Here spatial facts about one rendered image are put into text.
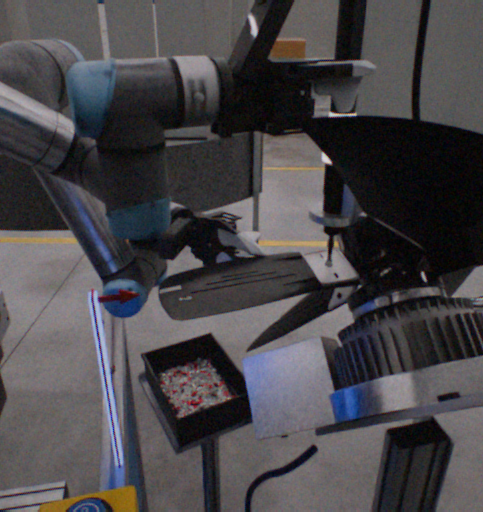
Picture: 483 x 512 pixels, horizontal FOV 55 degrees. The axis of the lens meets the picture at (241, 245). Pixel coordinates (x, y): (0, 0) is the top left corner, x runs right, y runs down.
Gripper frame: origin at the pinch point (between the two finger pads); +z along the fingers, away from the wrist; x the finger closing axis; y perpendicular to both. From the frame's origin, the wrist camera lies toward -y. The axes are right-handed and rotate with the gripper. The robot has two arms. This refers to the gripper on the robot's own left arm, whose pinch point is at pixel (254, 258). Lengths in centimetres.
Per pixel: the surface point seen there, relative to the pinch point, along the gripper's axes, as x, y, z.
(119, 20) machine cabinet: -72, 355, -497
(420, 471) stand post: 32.1, 10.8, 30.1
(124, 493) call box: 14.5, -34.1, 10.1
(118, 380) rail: 33.1, -8.2, -25.7
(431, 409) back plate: 3.7, -11.5, 33.0
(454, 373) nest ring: 2.5, -4.8, 33.3
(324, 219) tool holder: -9.9, -0.7, 11.9
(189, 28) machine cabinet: -69, 410, -427
